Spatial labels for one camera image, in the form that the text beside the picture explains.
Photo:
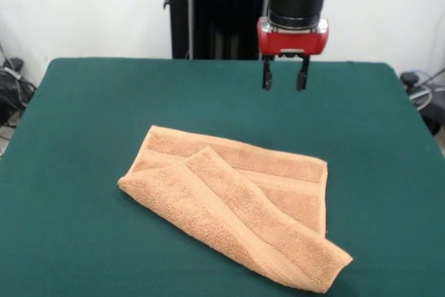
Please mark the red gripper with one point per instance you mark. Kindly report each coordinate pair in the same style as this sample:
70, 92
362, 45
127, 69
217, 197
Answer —
292, 43

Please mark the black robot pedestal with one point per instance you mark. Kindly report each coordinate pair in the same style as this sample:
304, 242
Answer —
215, 15

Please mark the dark green table cloth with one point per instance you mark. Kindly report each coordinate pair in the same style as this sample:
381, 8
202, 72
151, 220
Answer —
104, 241

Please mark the tan terry towel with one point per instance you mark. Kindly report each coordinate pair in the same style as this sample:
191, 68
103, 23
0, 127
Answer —
236, 206

